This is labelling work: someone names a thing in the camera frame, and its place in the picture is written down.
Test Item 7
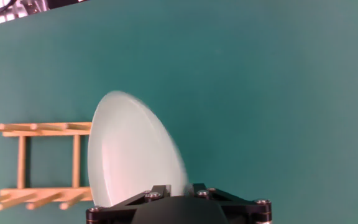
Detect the green table mat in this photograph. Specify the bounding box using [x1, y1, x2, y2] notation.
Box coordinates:
[0, 0, 358, 224]

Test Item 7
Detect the wooden dish rack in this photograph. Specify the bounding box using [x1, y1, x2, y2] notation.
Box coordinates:
[0, 121, 93, 212]

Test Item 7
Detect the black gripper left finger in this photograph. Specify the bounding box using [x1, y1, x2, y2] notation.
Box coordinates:
[86, 184, 172, 224]

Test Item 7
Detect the pale green dish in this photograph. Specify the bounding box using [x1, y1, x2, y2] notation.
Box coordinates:
[87, 90, 188, 208]

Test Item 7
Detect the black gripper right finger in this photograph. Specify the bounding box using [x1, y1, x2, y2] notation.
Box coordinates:
[192, 182, 273, 224]

